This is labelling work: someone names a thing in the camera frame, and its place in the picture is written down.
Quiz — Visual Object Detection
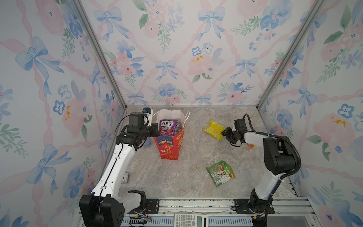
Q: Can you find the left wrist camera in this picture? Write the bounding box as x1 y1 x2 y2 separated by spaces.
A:
142 107 154 126

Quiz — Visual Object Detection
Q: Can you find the small square clock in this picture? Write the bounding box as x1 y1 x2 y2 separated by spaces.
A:
122 172 130 183

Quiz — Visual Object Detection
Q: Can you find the light green snack bag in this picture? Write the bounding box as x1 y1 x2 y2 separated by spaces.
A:
206 161 235 187

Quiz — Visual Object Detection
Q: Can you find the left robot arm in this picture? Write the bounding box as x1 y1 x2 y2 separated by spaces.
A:
79 107 158 227

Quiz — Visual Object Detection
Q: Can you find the grey calculator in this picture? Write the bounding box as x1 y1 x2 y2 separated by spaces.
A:
174 214 209 227

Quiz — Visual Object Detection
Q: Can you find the yellow chips snack bag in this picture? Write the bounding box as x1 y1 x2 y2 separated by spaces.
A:
203 120 226 141

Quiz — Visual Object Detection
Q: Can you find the red paper gift bag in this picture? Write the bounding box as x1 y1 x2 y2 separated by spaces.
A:
154 109 190 160

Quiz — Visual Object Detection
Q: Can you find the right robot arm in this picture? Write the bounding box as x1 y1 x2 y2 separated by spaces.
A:
221 119 301 214

